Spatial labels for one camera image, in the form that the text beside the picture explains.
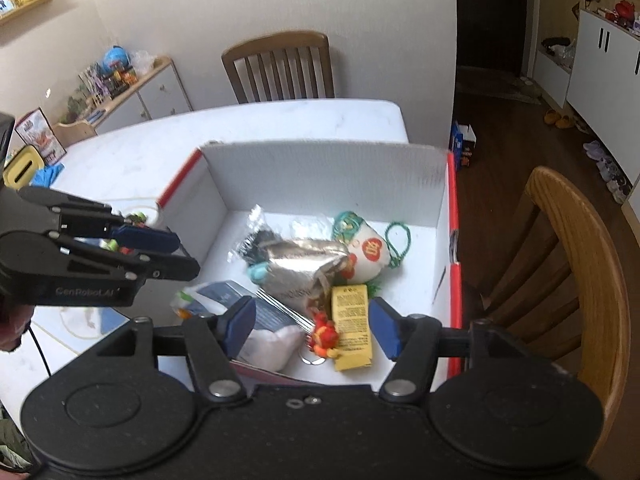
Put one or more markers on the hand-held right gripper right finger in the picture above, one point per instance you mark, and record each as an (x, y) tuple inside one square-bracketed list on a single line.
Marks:
[(382, 330)]

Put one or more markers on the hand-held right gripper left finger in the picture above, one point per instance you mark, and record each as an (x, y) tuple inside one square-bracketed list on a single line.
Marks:
[(242, 322)]

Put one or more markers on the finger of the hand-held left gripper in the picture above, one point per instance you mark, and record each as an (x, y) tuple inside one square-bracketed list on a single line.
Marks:
[(170, 267), (145, 237)]

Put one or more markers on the yellow printed box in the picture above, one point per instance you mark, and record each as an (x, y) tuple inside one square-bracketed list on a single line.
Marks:
[(352, 320)]

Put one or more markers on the white green snack bag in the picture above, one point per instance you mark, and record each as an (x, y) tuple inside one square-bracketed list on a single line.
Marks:
[(220, 295)]

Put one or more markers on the small teal object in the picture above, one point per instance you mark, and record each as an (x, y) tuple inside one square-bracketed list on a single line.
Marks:
[(258, 272)]

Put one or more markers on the shiny foil bag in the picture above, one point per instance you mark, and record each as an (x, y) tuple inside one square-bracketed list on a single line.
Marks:
[(300, 270)]

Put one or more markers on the clear foil snack packet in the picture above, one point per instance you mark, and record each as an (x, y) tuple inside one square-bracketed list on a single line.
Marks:
[(255, 242)]

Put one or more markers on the red cardboard box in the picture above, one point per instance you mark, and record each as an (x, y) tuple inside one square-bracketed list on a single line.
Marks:
[(325, 185)]

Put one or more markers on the person's left hand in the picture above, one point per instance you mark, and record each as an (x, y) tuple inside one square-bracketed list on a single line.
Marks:
[(12, 327)]

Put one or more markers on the small green red toy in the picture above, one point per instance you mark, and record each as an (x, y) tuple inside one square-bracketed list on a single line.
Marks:
[(137, 218)]

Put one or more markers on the blue cloth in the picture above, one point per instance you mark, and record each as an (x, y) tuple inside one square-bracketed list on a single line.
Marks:
[(47, 176)]

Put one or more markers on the yellow plastic container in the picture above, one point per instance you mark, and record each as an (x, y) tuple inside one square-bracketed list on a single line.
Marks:
[(22, 165)]

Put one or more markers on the small wooden child chair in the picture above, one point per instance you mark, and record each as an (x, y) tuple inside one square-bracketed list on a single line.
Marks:
[(75, 132)]

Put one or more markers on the red framed picture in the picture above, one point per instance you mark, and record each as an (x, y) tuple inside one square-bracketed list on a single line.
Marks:
[(40, 135)]

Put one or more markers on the white wood-top sideboard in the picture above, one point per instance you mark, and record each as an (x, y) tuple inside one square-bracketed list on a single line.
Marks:
[(160, 95)]

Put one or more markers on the pile of toys and jars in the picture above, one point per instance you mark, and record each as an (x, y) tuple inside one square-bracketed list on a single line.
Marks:
[(100, 90)]

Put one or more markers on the blue globe toy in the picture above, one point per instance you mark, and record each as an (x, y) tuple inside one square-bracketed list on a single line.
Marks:
[(115, 57)]

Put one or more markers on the blue white floor box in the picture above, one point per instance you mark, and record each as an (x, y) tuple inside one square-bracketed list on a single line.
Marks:
[(457, 137)]

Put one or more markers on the light wooden chair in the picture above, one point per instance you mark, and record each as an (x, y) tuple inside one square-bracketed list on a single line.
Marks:
[(590, 270)]

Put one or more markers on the dark wooden chair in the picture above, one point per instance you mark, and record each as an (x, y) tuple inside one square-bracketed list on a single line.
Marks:
[(275, 42)]

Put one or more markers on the brown door mat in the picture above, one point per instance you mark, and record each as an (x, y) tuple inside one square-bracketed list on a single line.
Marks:
[(500, 90)]

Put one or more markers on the yellow slipper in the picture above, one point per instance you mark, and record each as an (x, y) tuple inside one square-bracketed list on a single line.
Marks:
[(551, 116), (566, 122)]

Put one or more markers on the purple slippers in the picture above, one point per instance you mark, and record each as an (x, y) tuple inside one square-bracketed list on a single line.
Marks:
[(595, 149)]

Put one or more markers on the white sneakers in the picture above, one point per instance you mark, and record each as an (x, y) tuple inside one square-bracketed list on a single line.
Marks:
[(615, 175)]

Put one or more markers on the dark door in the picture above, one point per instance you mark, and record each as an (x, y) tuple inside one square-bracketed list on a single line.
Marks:
[(490, 10)]

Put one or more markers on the cabinet shelf clutter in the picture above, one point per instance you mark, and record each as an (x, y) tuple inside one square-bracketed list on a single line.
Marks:
[(622, 12)]

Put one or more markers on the white wooden wall cabinet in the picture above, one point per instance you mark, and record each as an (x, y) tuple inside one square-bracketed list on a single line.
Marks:
[(600, 75)]

